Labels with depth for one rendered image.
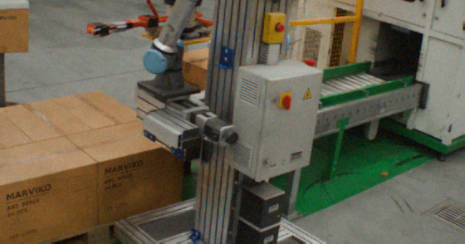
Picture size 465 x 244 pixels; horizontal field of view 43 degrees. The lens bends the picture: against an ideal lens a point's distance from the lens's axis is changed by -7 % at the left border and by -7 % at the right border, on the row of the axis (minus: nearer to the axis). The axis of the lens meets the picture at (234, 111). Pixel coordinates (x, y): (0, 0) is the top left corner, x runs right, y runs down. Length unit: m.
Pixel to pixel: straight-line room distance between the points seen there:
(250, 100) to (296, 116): 0.23
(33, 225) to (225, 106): 1.20
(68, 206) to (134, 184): 0.43
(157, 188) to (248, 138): 1.05
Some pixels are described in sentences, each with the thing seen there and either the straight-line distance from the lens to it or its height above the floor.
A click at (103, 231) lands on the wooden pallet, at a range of 3.57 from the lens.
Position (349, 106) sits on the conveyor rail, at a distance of 4.48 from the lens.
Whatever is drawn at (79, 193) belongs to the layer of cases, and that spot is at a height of 0.38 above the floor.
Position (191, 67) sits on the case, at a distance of 3.71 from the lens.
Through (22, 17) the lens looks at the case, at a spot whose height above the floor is 0.91.
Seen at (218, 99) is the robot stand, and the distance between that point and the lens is 2.93.
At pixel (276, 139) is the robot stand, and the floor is 0.95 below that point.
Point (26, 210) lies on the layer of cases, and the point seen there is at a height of 0.36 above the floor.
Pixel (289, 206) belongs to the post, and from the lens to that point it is 4.05.
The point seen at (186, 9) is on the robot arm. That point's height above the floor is 1.46.
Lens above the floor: 2.00
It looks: 20 degrees down
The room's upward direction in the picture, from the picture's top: 6 degrees clockwise
